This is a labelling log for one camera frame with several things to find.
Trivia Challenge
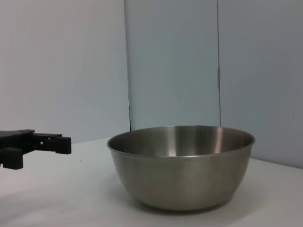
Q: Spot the stainless steel mixing bowl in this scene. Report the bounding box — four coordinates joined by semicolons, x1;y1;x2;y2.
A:
106;125;257;212

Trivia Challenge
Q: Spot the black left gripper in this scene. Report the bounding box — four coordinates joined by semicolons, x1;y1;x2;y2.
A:
0;129;71;170

